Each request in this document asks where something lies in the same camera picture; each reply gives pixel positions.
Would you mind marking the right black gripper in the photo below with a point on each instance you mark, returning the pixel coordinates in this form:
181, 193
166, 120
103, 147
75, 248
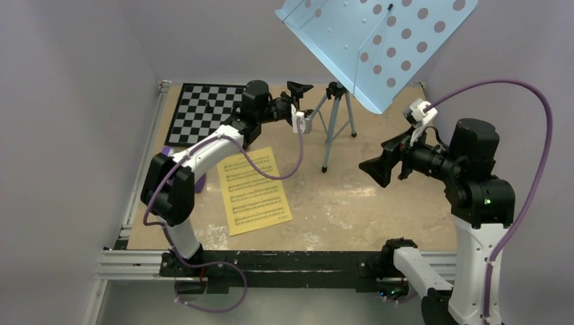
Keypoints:
380, 167

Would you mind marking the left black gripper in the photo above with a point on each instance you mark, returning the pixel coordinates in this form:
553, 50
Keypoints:
296, 92

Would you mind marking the light blue music stand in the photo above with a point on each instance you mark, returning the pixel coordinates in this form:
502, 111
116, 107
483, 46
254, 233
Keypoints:
374, 48

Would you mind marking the black white chessboard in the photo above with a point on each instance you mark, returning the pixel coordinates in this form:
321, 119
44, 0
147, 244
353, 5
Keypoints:
191, 122

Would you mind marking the yellow sheet music page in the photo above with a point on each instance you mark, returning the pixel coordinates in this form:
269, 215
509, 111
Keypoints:
251, 201

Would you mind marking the purple metronome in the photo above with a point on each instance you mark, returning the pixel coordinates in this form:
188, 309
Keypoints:
200, 182

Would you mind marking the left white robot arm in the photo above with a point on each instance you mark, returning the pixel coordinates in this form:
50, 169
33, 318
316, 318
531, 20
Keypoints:
236, 121

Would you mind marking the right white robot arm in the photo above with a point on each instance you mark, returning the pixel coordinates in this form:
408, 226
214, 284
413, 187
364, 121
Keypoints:
483, 208

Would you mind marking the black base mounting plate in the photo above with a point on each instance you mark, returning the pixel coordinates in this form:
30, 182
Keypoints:
219, 271

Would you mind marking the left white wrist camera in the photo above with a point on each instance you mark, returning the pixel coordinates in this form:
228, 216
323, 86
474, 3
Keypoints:
301, 123

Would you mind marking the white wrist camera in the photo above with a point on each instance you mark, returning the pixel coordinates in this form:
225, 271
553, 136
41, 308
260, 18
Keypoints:
301, 123
420, 114

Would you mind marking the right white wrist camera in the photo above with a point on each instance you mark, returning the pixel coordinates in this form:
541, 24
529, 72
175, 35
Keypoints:
420, 114

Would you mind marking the aluminium frame rail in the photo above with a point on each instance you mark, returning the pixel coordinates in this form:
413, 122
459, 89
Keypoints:
334, 206

